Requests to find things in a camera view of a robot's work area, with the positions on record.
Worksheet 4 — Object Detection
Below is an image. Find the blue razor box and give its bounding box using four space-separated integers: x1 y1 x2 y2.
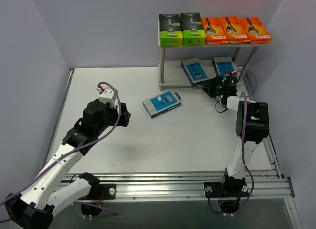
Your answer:
142 90 181 119
180 58 210 87
212 57 239 77

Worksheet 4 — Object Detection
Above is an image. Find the black green razor box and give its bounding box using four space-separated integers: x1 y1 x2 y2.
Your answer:
159 14 183 48
180 12 206 47

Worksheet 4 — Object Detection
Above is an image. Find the orange razor box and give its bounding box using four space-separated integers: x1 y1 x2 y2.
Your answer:
239 17 273 44
219 16 251 44
201 17 229 45

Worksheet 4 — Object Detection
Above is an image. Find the orange razor box front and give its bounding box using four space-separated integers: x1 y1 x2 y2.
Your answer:
219 16 251 44

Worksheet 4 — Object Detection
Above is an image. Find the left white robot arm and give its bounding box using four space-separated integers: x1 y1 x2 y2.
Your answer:
5 99 131 229

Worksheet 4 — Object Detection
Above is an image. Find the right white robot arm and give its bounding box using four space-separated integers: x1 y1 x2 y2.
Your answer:
203 76 270 196

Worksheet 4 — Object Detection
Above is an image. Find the white two-tier shelf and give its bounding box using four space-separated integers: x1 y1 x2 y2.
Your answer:
157 18 265 91

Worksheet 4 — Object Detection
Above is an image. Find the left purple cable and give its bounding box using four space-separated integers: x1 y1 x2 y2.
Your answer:
0 81 121 215

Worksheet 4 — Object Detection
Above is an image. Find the purple cable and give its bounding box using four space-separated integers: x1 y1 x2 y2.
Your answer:
218 69 259 214
0 81 121 215

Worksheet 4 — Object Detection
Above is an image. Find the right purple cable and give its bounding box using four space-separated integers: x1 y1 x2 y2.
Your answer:
218 69 259 214

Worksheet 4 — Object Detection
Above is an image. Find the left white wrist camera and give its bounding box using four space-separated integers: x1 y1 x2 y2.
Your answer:
96 86 116 108

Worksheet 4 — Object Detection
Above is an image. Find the aluminium rail frame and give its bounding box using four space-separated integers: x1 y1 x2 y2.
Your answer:
26 171 296 207

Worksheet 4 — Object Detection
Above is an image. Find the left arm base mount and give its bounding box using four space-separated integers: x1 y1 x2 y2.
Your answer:
80 183 116 216

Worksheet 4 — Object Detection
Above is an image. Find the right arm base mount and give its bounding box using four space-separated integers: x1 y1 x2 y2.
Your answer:
203 182 249 216

